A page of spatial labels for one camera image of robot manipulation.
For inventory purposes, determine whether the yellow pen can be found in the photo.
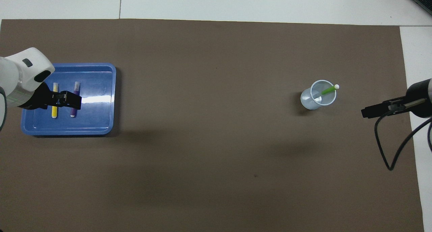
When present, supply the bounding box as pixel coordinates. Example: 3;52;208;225
52;83;59;119

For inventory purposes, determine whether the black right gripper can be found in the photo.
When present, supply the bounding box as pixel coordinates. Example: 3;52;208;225
361;79;431;119

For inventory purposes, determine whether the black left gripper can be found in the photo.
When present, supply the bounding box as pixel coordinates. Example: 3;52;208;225
19;83;82;110

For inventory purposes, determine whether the translucent plastic cup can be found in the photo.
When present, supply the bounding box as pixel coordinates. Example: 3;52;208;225
300;80;337;110

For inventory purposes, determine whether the blue plastic tray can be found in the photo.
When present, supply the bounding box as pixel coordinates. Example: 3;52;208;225
21;63;117;136

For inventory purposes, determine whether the purple pen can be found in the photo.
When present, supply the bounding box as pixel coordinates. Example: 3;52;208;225
70;81;81;118

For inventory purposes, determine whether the brown table mat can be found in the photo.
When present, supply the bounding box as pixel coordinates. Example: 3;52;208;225
0;19;425;232

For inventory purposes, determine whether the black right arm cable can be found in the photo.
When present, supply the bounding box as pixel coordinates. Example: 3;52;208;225
375;99;432;171

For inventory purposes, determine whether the green pen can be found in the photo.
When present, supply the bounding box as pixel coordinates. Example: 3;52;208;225
321;84;340;96

